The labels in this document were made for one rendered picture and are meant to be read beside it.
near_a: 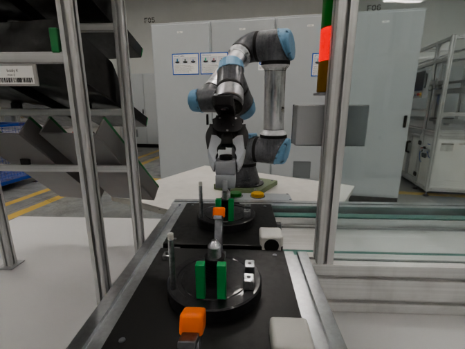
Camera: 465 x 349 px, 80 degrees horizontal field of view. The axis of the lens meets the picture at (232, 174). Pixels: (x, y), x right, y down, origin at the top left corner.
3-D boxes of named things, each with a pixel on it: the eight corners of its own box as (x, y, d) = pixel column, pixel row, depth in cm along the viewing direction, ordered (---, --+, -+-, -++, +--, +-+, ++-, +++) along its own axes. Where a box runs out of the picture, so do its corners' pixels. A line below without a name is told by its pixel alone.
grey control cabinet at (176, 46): (174, 181, 459) (166, 33, 404) (221, 184, 444) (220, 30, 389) (160, 191, 408) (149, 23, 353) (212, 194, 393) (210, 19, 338)
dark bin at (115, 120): (100, 126, 72) (105, 99, 73) (147, 127, 69) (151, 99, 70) (-14, 63, 45) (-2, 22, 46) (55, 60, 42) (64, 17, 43)
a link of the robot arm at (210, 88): (234, 28, 117) (180, 91, 88) (259, 25, 113) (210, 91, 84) (241, 55, 125) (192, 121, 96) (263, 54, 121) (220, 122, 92)
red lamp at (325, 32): (315, 63, 49) (317, 32, 48) (344, 63, 49) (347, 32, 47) (322, 58, 44) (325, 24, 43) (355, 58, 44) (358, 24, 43)
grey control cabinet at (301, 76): (272, 187, 429) (277, 28, 374) (326, 190, 414) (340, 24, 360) (269, 198, 378) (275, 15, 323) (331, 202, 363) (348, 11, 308)
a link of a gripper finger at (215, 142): (216, 180, 67) (225, 149, 71) (214, 168, 62) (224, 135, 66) (203, 178, 68) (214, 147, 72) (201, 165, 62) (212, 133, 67)
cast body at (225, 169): (218, 181, 68) (217, 152, 66) (236, 181, 68) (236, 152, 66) (214, 191, 60) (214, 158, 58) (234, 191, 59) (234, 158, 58)
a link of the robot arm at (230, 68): (248, 72, 84) (239, 48, 77) (248, 100, 79) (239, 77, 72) (223, 77, 86) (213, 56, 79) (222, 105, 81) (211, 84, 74)
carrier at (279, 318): (160, 256, 55) (156, 196, 52) (284, 259, 54) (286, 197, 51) (97, 370, 31) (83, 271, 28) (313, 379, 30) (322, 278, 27)
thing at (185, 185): (205, 169, 181) (205, 165, 180) (353, 191, 135) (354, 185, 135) (110, 200, 122) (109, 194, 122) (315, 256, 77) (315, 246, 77)
